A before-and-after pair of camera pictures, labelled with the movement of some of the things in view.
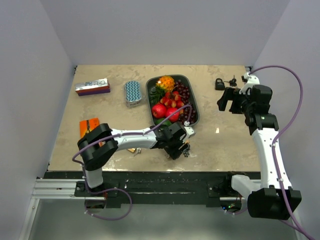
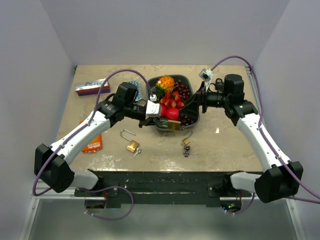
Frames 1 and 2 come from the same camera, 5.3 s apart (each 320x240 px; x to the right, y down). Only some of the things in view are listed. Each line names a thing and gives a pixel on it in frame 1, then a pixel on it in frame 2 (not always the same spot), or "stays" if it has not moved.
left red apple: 158,111 stays
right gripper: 231,94 to 199,99
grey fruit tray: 187,80 stays
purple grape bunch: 189,114 stays
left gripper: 176,152 to 150,121
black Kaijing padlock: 219,85 stays
